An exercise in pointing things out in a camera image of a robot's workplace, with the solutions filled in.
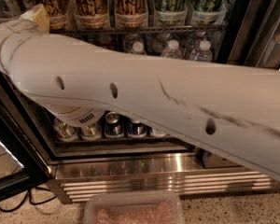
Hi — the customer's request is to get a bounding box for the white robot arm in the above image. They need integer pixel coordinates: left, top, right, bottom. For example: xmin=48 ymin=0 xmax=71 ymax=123
xmin=0 ymin=6 xmax=280 ymax=181

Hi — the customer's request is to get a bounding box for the blue pepsi can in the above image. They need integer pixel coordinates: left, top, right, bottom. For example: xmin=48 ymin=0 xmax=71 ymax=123
xmin=105 ymin=112 xmax=124 ymax=138
xmin=127 ymin=119 xmax=147 ymax=138

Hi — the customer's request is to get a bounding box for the clear plastic bin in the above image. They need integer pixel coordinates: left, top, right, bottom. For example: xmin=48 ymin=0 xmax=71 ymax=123
xmin=83 ymin=190 xmax=185 ymax=224

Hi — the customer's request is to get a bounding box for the right blue Pepsi can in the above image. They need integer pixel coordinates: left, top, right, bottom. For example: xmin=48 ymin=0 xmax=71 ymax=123
xmin=127 ymin=119 xmax=147 ymax=138

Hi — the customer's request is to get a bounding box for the yellow foam padded gripper finger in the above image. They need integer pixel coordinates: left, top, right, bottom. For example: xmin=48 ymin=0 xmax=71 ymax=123
xmin=21 ymin=4 xmax=49 ymax=34

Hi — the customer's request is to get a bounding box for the left blue Pepsi can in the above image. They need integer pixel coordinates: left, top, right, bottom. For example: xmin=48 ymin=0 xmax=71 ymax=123
xmin=105 ymin=112 xmax=124 ymax=138

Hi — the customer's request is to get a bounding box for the black floor cable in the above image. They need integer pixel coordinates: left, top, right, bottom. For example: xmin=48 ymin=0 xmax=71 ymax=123
xmin=0 ymin=185 xmax=58 ymax=213

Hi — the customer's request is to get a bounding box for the right gold LaCroix can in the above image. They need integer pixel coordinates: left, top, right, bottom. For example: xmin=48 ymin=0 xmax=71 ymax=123
xmin=116 ymin=0 xmax=148 ymax=28

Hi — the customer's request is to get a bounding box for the gold lacroix can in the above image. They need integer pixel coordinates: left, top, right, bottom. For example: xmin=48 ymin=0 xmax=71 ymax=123
xmin=116 ymin=0 xmax=148 ymax=28
xmin=75 ymin=0 xmax=108 ymax=29
xmin=32 ymin=0 xmax=70 ymax=30

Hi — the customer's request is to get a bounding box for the open black fridge door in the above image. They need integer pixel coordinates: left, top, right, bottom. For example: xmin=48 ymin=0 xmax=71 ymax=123
xmin=0 ymin=73 xmax=49 ymax=202

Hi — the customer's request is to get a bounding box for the left brown tea bottle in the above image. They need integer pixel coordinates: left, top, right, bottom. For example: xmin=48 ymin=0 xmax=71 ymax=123
xmin=150 ymin=127 xmax=166 ymax=138

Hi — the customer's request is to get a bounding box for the left green LaCroix can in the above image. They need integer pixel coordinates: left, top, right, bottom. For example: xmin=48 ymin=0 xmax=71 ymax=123
xmin=154 ymin=0 xmax=187 ymax=26

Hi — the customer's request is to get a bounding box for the left water bottle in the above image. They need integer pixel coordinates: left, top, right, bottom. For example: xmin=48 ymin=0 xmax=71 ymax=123
xmin=130 ymin=41 xmax=147 ymax=55

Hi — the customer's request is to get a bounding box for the middle water bottle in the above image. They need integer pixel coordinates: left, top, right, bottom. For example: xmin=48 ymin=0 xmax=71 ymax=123
xmin=161 ymin=40 xmax=182 ymax=59

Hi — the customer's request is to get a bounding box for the right water bottle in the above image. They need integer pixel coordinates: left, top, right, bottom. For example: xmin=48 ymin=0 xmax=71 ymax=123
xmin=189 ymin=40 xmax=213 ymax=63

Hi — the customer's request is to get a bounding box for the middle gold LaCroix can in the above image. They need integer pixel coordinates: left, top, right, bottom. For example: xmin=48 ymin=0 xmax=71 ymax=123
xmin=75 ymin=0 xmax=108 ymax=29

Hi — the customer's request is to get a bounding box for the stainless steel display fridge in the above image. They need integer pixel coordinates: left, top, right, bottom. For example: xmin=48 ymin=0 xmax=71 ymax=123
xmin=0 ymin=0 xmax=280 ymax=203

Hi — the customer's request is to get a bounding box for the water bottle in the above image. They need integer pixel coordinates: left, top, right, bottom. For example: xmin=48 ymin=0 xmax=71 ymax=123
xmin=161 ymin=40 xmax=182 ymax=59
xmin=189 ymin=40 xmax=213 ymax=63
xmin=130 ymin=41 xmax=147 ymax=55

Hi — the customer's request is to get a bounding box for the left gold LaCroix can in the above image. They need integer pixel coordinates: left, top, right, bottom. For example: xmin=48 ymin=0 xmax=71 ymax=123
xmin=32 ymin=0 xmax=70 ymax=30

